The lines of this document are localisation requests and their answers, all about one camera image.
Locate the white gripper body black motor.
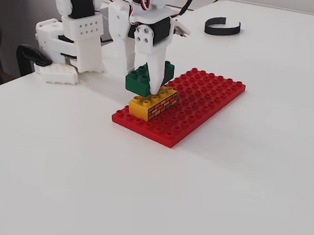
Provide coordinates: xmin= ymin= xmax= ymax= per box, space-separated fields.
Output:
xmin=105 ymin=0 xmax=178 ymax=49

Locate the black table clamp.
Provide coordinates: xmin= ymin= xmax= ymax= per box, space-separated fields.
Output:
xmin=13 ymin=43 xmax=55 ymax=80

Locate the green lego brick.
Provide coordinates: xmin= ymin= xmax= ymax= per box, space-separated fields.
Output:
xmin=123 ymin=56 xmax=176 ymax=100

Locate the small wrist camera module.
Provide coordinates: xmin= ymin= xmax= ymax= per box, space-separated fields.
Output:
xmin=172 ymin=19 xmax=192 ymax=39

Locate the white movable gripper jaw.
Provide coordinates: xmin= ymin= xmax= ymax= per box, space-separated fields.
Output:
xmin=128 ymin=23 xmax=174 ymax=97

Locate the yellow lego brick brick print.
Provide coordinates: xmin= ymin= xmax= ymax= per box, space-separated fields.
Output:
xmin=127 ymin=82 xmax=179 ymax=125

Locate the black curved plastic strip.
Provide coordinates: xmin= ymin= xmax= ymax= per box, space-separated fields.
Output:
xmin=203 ymin=15 xmax=242 ymax=38

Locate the white fixed gripper jaw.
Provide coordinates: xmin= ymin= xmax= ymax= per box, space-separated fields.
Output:
xmin=107 ymin=32 xmax=140 ymax=76

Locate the red lego baseplate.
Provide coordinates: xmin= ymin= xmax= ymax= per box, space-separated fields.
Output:
xmin=109 ymin=60 xmax=248 ymax=155

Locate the black camera cable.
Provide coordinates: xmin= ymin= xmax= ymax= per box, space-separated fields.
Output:
xmin=171 ymin=0 xmax=196 ymax=21

